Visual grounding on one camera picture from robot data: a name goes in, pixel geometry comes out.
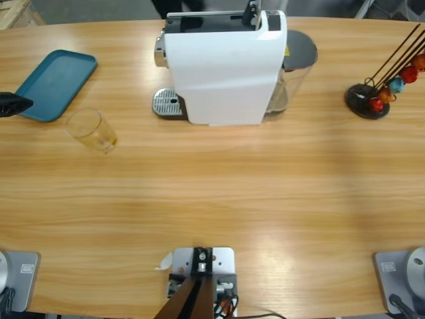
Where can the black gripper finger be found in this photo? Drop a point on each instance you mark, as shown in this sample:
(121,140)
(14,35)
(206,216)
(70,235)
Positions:
(13,104)

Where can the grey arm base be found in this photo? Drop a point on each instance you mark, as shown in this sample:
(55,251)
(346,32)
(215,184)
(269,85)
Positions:
(26,282)
(388,279)

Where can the white capsule coffee machine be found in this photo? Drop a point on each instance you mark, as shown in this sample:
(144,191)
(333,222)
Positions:
(225,73)

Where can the red coffee capsule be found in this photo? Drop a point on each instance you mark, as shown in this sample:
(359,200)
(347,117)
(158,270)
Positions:
(376,104)
(409,73)

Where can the orange coffee capsule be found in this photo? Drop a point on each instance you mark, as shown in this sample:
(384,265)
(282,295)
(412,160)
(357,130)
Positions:
(419,62)
(386,95)

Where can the blue coffee capsule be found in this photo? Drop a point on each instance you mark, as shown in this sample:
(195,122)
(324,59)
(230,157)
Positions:
(396,85)

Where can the teal plastic tray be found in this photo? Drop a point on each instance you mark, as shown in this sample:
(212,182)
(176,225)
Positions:
(56,83)

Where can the wooden pallet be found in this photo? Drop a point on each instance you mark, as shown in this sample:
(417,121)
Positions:
(13,13)

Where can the clear drinking glass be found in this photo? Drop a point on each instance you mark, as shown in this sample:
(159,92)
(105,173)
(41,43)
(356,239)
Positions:
(99,139)

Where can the drip tray with metal grille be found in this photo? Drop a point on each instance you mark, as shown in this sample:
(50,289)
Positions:
(166,103)

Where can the bystander in dark clothes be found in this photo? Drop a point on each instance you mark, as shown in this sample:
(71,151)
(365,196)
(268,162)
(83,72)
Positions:
(172,8)

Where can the white paper tag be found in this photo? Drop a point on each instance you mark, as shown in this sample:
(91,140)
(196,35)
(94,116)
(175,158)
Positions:
(166,262)

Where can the clear water tank dark lid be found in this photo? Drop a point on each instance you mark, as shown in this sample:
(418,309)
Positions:
(299,50)

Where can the black capsule holder with rods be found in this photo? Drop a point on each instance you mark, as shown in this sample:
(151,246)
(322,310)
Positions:
(357,94)

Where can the dark camera mount post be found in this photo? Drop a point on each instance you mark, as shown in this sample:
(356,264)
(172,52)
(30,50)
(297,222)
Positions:
(196,299)

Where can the white metal frame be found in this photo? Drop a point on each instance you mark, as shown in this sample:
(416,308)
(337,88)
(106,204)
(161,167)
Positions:
(363,8)

